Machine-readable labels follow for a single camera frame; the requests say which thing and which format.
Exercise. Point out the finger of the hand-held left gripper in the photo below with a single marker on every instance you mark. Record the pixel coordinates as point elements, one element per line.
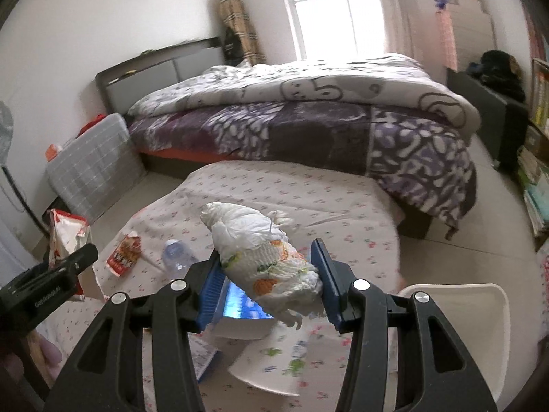
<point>79,256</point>

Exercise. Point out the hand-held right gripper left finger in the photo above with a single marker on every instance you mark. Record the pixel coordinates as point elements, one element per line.
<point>210,292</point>

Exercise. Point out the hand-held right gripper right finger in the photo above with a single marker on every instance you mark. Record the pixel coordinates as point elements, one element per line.
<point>326,283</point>

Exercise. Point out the red white snack bag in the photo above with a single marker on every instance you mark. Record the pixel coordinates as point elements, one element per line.
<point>68,234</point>

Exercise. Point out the blue white box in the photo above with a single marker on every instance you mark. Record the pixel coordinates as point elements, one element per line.
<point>244,313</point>

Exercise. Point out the small red packet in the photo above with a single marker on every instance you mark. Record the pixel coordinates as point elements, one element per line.
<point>124,253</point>

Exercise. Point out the clear plastic bottle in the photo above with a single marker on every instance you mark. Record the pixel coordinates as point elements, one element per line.
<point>178,257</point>

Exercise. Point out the white printed diaper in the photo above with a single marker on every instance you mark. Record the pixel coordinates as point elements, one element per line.
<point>257,249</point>

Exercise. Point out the white plastic bin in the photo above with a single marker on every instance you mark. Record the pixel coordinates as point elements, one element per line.
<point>472,309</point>

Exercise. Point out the blue edged paper packet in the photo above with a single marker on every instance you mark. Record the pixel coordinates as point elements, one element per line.
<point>206,358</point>

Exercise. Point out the grey checked cushion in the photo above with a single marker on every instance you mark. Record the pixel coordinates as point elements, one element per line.
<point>94,163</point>

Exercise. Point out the floral table cloth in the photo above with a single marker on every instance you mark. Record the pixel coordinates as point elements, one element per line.
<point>278,197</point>

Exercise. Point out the orange capped container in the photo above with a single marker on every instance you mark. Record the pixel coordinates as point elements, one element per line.
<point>53,152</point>

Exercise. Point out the red cloth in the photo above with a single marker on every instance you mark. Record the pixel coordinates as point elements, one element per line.
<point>91,125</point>

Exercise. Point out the purple patterned blanket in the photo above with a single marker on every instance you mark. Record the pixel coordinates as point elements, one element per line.
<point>317,133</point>

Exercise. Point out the dark grey headboard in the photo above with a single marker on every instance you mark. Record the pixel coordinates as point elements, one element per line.
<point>141,73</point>

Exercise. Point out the dark storage bench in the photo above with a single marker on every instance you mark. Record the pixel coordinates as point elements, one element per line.
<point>484,111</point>

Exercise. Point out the small dark bag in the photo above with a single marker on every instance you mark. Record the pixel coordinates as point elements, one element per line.
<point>232,43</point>

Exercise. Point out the bright window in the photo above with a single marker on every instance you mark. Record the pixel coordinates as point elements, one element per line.
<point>326,8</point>

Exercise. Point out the pile of dark clothes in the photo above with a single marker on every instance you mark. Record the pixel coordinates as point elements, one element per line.
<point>499,68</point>

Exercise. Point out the plaid rolled mat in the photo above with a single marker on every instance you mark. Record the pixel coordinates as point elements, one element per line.
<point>240,13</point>

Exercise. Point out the pale pink curtain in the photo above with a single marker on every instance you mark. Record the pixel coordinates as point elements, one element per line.
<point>403,13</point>

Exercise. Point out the white framed mirror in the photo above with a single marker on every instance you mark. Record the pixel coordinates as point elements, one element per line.
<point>472,30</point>

